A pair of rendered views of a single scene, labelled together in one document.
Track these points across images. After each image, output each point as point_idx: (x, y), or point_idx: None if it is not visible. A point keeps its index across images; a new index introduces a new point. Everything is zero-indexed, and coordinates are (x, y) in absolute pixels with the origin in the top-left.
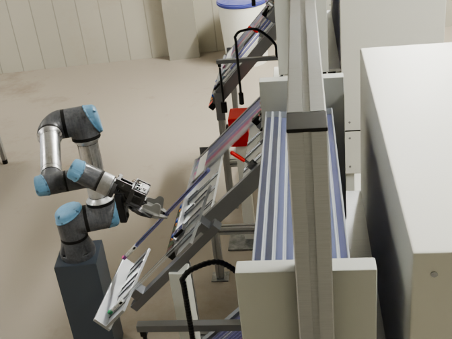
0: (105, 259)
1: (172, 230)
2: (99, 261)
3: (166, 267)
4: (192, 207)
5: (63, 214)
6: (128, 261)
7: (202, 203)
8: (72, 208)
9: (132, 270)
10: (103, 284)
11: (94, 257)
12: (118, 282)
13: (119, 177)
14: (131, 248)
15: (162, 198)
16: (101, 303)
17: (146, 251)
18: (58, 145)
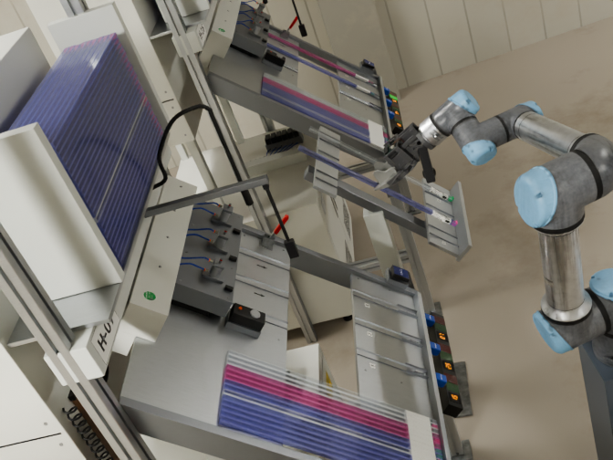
0: (607, 405)
1: (451, 359)
2: (587, 360)
3: (388, 208)
4: (401, 332)
5: (612, 270)
6: (462, 248)
7: (318, 164)
8: (602, 279)
9: (448, 233)
10: (587, 378)
11: (588, 344)
12: (460, 222)
13: (411, 126)
14: (439, 213)
15: (374, 172)
16: (461, 194)
17: (431, 238)
18: (547, 141)
